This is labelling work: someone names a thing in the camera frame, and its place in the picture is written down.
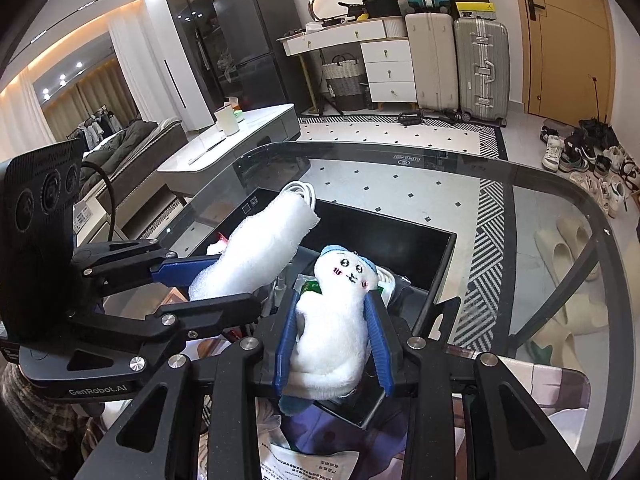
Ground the cream cup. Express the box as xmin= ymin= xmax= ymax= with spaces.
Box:
xmin=214 ymin=104 xmax=239 ymax=137

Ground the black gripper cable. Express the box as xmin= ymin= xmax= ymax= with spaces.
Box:
xmin=80 ymin=162 xmax=114 ymax=247

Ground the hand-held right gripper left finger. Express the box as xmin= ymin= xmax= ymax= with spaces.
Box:
xmin=75 ymin=287 xmax=303 ymax=480

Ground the black and white rug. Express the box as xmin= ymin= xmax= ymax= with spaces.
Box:
xmin=297 ymin=115 xmax=512 ymax=343

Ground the clothes rack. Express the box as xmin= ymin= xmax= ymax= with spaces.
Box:
xmin=74 ymin=104 xmax=124 ymax=147

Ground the printed blanket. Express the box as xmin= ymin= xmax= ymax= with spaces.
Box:
xmin=450 ymin=356 xmax=592 ymax=427

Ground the white wardrobe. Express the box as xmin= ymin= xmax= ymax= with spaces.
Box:
xmin=143 ymin=0 xmax=216 ymax=132

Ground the white plush doll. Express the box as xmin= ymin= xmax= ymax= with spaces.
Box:
xmin=277 ymin=244 xmax=382 ymax=417

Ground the white paper packet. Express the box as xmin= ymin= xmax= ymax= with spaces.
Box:
xmin=259 ymin=439 xmax=362 ymax=480

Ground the black refrigerator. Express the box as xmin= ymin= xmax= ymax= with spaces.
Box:
xmin=212 ymin=0 xmax=309 ymax=117

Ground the bed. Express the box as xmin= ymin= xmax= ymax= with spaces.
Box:
xmin=81 ymin=117 xmax=189 ymax=197

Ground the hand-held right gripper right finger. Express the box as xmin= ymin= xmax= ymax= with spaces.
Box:
xmin=364 ymin=292 xmax=586 ymax=480

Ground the silver suitcase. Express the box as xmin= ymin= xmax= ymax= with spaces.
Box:
xmin=453 ymin=16 xmax=511 ymax=127

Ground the pile of shoes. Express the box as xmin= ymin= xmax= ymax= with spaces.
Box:
xmin=539 ymin=119 xmax=640 ymax=219

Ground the white coffee table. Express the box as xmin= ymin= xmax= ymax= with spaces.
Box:
xmin=157 ymin=103 xmax=301 ymax=197

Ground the woven basket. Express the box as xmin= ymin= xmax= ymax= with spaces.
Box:
xmin=320 ymin=55 xmax=369 ymax=112

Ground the dark coat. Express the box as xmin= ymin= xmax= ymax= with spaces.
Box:
xmin=81 ymin=120 xmax=159 ymax=182

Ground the cream suitcase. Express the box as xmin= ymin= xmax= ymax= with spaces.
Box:
xmin=404 ymin=11 xmax=461 ymax=112

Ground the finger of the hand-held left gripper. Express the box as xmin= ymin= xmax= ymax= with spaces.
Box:
xmin=65 ymin=292 xmax=264 ymax=361
xmin=70 ymin=238 xmax=222 ymax=302

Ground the black bag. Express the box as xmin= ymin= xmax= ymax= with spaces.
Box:
xmin=360 ymin=0 xmax=404 ymax=21

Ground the white curtain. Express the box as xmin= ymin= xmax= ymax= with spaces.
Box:
xmin=107 ymin=10 xmax=187 ymax=133

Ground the person's left forearm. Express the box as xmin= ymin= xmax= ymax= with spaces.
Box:
xmin=0 ymin=362 xmax=109 ymax=480

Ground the white vanity desk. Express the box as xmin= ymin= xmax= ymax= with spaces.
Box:
xmin=277 ymin=17 xmax=419 ymax=112

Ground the wooden door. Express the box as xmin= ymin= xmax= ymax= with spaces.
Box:
xmin=514 ymin=0 xmax=614 ymax=122

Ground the black storage box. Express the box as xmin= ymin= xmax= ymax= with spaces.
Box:
xmin=200 ymin=186 xmax=459 ymax=357

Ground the oval mirror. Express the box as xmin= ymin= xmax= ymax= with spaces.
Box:
xmin=307 ymin=0 xmax=381 ymax=24

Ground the white foam roll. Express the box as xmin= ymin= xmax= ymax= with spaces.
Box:
xmin=188 ymin=195 xmax=321 ymax=304

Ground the purple cloth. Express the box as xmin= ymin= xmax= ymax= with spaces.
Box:
xmin=259 ymin=399 xmax=412 ymax=463

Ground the black umbrella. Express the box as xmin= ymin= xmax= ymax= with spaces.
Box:
xmin=579 ymin=75 xmax=622 ymax=147

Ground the dark glass cabinet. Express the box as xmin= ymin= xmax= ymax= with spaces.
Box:
xmin=165 ymin=0 xmax=232 ymax=122

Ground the white cable bundle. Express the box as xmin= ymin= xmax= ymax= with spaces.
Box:
xmin=277 ymin=181 xmax=317 ymax=209

